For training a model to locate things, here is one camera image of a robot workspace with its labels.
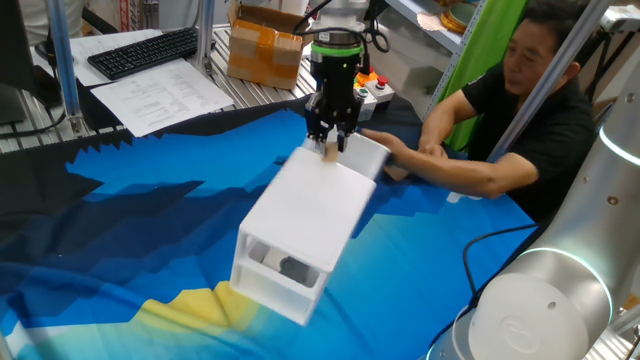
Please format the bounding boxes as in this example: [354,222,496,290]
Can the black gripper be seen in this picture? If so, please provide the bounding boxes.
[304,53,365,154]

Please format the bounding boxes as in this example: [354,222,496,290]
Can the white plastic drawer cabinet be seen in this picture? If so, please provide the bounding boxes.
[228,146,378,327]

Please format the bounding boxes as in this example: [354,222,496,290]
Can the person's left forearm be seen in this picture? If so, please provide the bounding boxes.
[397,149,540,200]

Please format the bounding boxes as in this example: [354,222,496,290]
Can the person's right forearm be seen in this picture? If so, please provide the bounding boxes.
[419,88,477,151]

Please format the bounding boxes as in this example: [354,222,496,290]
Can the person's left hand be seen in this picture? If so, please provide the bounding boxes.
[358,127,410,169]

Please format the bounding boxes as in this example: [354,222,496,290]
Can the person's right hand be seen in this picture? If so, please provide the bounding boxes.
[417,141,450,160]

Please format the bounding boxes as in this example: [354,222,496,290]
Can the grey box with green button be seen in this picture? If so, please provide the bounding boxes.
[352,87,379,124]

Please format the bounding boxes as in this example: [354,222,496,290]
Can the orange button box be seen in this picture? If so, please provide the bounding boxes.
[355,69,380,89]

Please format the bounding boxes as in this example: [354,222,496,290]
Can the grey box with red button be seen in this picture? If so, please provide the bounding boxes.
[366,74,396,105]

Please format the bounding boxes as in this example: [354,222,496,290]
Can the large wooden cube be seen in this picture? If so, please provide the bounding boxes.
[383,163,410,182]

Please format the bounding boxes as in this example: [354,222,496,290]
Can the cardboard box with orange tape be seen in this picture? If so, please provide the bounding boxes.
[226,1,314,92]

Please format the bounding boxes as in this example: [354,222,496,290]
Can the grey metal shelf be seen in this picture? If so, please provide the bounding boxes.
[384,0,489,119]

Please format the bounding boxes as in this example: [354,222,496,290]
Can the yellow plate stack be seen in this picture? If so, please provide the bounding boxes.
[439,10,470,35]

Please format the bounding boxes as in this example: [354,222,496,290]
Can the green curtain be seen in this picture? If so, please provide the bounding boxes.
[437,0,530,151]

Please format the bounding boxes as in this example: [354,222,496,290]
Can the green bowl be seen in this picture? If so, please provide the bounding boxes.
[447,1,480,26]

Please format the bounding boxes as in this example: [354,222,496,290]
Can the printed paper sheet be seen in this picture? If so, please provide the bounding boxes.
[89,58,236,139]

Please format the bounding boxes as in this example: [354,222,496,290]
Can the blue mountain print cloth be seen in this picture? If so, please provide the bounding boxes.
[0,94,539,360]

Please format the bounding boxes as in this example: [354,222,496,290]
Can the black keyboard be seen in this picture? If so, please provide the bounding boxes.
[86,26,200,82]

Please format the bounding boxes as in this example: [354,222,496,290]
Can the white paper sheet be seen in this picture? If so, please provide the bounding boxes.
[29,28,164,88]

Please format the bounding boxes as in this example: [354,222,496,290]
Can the person in white shirt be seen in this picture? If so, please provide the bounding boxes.
[17,0,86,47]

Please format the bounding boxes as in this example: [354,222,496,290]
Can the black monitor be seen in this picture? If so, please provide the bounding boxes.
[0,0,39,126]

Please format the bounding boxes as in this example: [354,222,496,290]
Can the aluminium frame post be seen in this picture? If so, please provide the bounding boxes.
[195,0,217,75]
[487,0,610,164]
[44,0,87,137]

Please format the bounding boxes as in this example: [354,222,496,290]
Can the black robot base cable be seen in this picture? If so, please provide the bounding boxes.
[461,223,540,307]

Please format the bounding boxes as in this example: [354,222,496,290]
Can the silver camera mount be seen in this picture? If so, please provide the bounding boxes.
[598,4,640,34]

